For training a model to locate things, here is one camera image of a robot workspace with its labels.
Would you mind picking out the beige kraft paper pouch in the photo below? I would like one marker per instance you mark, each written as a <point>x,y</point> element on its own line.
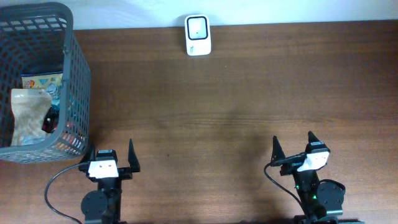
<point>29,107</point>

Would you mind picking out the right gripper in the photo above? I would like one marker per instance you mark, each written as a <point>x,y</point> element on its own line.
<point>301,175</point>

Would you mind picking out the black and red snack packet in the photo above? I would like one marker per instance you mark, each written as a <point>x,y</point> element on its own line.
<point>51,120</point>

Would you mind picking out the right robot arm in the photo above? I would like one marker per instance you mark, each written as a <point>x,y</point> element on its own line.
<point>320,200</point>

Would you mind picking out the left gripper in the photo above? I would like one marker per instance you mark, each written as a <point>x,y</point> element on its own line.
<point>123,171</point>

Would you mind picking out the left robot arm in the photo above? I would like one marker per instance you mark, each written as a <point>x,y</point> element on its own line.
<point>103,205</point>

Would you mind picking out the blue mouthwash bottle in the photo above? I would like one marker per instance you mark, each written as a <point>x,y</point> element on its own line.
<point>54,92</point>

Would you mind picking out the yellow wet wipes pack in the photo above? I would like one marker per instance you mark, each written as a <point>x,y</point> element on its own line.
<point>48,81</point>

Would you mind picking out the white barcode scanner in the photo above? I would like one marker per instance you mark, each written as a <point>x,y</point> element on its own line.
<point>197,35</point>

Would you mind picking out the dark grey plastic basket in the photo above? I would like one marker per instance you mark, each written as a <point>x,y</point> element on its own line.
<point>37,39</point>

